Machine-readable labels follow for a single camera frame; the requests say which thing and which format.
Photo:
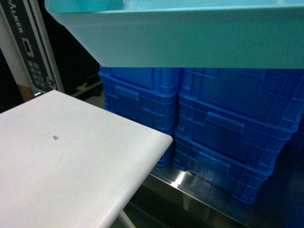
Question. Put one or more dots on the turquoise plastic bin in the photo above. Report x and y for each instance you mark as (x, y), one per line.
(187, 33)

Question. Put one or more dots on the blue crate stack left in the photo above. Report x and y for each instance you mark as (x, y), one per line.
(148, 96)

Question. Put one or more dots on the blue crate stack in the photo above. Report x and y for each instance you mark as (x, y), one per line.
(148, 96)
(233, 124)

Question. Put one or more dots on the blue crate stack right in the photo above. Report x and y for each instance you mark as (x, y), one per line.
(233, 124)

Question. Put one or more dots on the white table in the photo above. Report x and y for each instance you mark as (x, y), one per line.
(67, 164)

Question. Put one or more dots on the steel shelf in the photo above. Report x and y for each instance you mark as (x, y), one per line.
(279, 203)

